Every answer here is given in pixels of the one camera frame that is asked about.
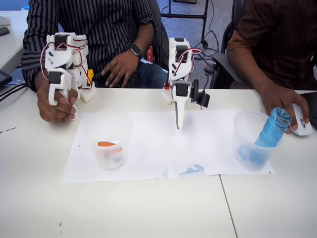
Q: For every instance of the striped-shirt person's left forearm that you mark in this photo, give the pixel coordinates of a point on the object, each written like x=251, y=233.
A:
x=144, y=37

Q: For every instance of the black laptop keyboard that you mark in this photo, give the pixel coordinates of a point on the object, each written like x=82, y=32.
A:
x=309, y=94

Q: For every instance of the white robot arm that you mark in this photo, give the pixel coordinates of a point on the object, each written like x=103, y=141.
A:
x=173, y=49

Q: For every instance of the black office chair with armrest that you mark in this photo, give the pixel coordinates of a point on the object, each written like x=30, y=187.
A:
x=223, y=72

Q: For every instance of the striped-shirt person's left hand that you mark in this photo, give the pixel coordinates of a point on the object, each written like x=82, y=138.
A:
x=121, y=67

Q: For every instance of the flat black device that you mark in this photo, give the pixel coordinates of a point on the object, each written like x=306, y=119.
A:
x=4, y=31

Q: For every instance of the red and black box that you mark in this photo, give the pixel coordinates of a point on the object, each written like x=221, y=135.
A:
x=150, y=53

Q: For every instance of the brown-shirt person's right forearm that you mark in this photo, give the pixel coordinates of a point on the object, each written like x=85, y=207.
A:
x=247, y=72

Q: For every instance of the striped-shirt person's right hand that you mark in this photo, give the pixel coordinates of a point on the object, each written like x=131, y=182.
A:
x=49, y=111

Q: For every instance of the blue plastic bottle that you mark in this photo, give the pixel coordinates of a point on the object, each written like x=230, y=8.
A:
x=272, y=129

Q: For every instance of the left clear plastic cup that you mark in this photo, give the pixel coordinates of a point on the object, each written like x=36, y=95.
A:
x=123, y=138

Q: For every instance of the white leader arm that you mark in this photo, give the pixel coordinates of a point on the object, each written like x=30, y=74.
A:
x=59, y=57

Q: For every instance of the white computer mouse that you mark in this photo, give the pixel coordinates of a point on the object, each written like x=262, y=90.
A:
x=303, y=126

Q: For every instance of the white paper sheet blue print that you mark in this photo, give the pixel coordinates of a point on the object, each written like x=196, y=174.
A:
x=210, y=138

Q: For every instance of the orange carrot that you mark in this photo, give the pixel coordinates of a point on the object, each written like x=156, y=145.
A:
x=105, y=143

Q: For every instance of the person in brown shirt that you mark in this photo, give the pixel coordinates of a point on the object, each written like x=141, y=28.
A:
x=277, y=29

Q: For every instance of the black gripper webcam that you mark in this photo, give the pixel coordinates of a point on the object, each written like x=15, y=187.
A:
x=204, y=99

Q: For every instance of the black smartwatch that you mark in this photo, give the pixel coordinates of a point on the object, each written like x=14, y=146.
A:
x=136, y=48

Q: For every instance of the white side desk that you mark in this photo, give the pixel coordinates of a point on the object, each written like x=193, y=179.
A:
x=15, y=42

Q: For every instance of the plain white paper sheet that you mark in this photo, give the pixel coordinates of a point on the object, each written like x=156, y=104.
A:
x=148, y=148

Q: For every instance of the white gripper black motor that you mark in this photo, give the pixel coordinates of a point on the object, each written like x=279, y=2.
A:
x=180, y=107

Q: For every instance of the black wheeled metal rack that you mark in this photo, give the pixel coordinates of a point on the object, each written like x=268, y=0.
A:
x=204, y=22

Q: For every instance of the yellow clamp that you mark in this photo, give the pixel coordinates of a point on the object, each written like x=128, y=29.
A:
x=90, y=77

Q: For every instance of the striped-shirt person's torso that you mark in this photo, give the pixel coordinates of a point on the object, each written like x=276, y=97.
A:
x=99, y=29

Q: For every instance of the brown-shirt person's right hand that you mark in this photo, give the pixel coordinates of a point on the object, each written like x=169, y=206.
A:
x=280, y=99

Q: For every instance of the flat grey device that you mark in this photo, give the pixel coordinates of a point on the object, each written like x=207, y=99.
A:
x=4, y=21

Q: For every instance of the right clear plastic cup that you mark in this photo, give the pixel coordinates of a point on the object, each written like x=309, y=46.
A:
x=242, y=129

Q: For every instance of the black tablet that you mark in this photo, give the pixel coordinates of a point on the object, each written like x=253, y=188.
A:
x=5, y=78

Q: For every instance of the clear plastic cup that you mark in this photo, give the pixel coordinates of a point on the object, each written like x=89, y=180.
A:
x=123, y=138
x=242, y=129

